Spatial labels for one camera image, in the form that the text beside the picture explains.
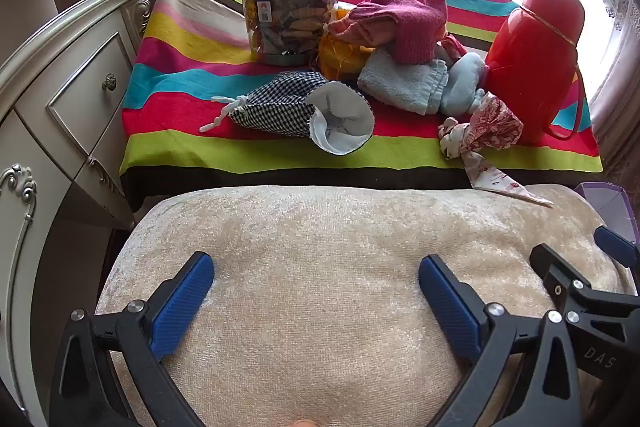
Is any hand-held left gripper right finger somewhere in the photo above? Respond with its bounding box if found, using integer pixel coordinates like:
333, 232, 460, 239
419, 254, 596, 427

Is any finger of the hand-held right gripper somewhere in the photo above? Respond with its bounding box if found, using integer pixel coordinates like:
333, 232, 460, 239
530, 244, 640, 378
594, 226, 640, 268

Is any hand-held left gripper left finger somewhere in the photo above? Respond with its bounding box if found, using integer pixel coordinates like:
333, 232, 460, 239
50, 251, 216, 427

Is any purple cardboard box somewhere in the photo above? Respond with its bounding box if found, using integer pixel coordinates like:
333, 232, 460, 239
574, 181, 640, 244

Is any floral red white scrunchie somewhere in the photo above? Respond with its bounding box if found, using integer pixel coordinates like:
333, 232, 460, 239
438, 92, 555, 208

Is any checkered drawstring pouch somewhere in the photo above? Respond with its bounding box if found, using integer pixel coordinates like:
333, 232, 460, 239
199, 71, 376, 156

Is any light blue towel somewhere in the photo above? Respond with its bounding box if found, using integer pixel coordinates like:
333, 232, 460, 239
357, 48, 449, 116

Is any magenta knit cloth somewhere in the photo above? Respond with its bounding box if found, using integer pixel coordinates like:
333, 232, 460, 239
370, 0, 448, 64

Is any orange organza bag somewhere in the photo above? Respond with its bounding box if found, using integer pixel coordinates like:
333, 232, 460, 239
318, 4, 373, 80

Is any light pink baby hat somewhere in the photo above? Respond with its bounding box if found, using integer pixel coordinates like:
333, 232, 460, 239
327, 2, 401, 50

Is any pink embroidered curtain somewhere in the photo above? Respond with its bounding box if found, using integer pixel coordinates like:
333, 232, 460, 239
590, 7, 640, 188

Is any beige plush cushion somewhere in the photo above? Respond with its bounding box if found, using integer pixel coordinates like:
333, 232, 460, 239
95, 183, 636, 427

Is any striped colourful tablecloth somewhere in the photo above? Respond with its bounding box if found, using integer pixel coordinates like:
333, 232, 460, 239
119, 0, 606, 212

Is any red thermos flask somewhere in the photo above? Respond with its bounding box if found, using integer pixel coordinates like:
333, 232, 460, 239
482, 0, 587, 145

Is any white ornate dresser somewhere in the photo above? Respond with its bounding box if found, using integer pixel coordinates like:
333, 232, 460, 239
0, 0, 153, 408

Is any glass jar with metal lid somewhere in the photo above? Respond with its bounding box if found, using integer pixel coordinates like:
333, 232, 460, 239
240, 0, 340, 68

